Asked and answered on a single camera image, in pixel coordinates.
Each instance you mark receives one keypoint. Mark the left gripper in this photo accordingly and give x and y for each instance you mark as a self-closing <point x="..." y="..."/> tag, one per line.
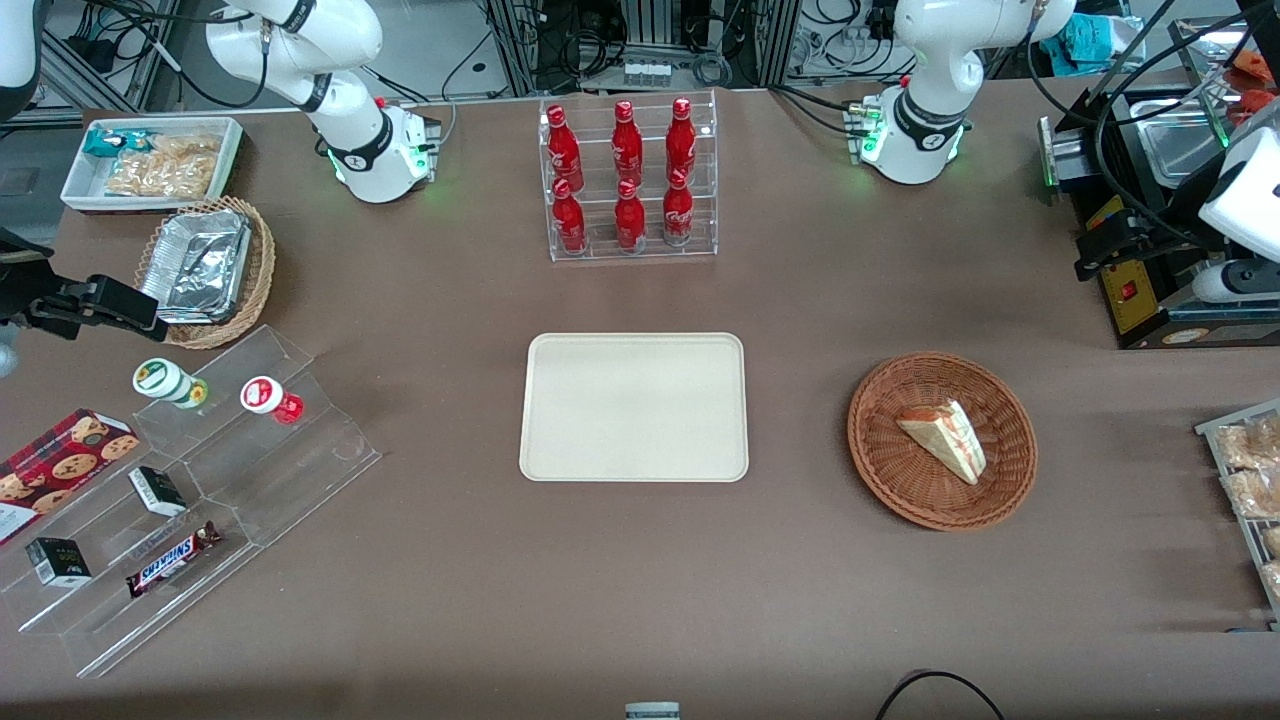
<point x="1146" y="226"/>

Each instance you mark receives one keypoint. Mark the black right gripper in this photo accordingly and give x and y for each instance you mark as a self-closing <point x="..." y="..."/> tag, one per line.
<point x="22" y="290"/>

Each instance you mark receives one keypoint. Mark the triangle sandwich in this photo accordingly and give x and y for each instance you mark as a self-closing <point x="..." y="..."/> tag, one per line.
<point x="945" y="438"/>

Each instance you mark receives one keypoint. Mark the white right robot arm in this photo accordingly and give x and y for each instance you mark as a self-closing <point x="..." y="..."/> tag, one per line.
<point x="370" y="150"/>

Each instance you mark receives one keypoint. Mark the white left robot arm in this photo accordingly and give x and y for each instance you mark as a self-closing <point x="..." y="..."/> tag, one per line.
<point x="920" y="130"/>

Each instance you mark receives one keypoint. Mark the aluminium foil tray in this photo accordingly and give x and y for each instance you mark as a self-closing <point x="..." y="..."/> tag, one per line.
<point x="195" y="265"/>

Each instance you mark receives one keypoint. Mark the light wicker basket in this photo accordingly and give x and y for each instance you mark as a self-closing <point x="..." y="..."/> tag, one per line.
<point x="255" y="270"/>

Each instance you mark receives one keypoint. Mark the brown round wicker basket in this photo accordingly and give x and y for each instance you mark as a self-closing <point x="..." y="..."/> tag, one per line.
<point x="900" y="480"/>

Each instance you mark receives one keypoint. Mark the beige plastic tray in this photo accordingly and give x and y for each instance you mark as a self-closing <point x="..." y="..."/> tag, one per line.
<point x="633" y="408"/>

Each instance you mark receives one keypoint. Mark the black food warmer machine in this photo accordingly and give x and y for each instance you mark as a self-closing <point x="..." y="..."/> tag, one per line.
<point x="1140" y="300"/>

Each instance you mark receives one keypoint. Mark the green lid yogurt cup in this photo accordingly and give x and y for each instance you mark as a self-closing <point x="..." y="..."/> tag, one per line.
<point x="165" y="382"/>

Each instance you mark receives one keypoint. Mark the white rectangular snack bin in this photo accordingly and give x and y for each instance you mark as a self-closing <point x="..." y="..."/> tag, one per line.
<point x="85" y="190"/>

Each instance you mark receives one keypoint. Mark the steel warmer pan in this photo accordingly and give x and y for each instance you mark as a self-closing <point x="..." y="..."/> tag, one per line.
<point x="1185" y="150"/>

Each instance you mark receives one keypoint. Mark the clear bag of chips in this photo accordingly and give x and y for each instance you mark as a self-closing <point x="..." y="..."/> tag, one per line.
<point x="165" y="168"/>

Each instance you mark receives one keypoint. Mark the teal snack packet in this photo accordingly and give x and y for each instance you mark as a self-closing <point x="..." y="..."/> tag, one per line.
<point x="105" y="142"/>

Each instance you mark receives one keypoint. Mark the red cookie box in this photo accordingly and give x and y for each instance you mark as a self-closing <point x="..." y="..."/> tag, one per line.
<point x="60" y="465"/>

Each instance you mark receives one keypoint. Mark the red lid yogurt cup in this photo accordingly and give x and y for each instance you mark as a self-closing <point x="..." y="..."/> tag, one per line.
<point x="266" y="397"/>

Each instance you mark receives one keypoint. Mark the small black box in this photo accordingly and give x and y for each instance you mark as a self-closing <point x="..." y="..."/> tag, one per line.
<point x="157" y="491"/>
<point x="58" y="562"/>

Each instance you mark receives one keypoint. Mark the teal cloth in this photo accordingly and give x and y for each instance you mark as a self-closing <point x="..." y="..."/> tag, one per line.
<point x="1085" y="45"/>

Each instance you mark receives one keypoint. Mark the clear acrylic stepped shelf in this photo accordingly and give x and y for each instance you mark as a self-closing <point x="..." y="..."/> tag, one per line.
<point x="280" y="480"/>

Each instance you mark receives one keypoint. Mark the wrapped bread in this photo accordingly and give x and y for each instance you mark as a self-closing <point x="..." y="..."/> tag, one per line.
<point x="1250" y="445"/>
<point x="1255" y="493"/>
<point x="1272" y="540"/>
<point x="1272" y="578"/>

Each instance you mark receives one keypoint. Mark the orange fried food piece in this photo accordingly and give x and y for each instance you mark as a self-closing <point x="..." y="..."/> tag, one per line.
<point x="1255" y="65"/>

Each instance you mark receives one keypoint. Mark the snickers chocolate bar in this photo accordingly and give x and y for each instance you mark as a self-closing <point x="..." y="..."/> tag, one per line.
<point x="170" y="560"/>

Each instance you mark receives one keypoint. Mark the clear acrylic bottle rack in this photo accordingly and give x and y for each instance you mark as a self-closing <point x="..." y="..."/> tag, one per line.
<point x="700" y="175"/>

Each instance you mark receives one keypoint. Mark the red cola bottle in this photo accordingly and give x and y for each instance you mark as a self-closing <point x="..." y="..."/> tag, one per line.
<point x="570" y="222"/>
<point x="681" y="142"/>
<point x="627" y="145"/>
<point x="630" y="220"/>
<point x="677" y="215"/>
<point x="564" y="150"/>

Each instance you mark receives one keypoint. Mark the grey device at table edge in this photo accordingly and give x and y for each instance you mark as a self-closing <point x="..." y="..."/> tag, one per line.
<point x="652" y="711"/>

